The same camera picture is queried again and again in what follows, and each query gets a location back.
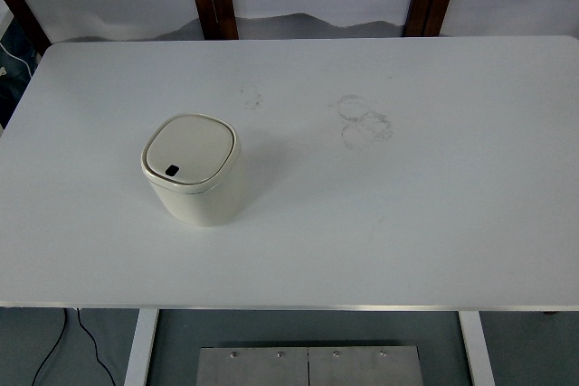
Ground cream lidded trash bin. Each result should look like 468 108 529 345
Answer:
139 112 248 228

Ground white table leg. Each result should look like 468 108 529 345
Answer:
122 309 160 386
457 311 498 386

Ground white box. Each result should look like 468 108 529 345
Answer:
0 0 15 42

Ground grey metal plate with screws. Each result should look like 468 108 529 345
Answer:
195 345 424 386

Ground dark blue fabric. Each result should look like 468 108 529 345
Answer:
0 35 41 130

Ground black floor cable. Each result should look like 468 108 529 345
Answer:
31 308 71 386
76 307 117 386

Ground thin white cable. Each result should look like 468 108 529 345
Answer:
0 40 29 80

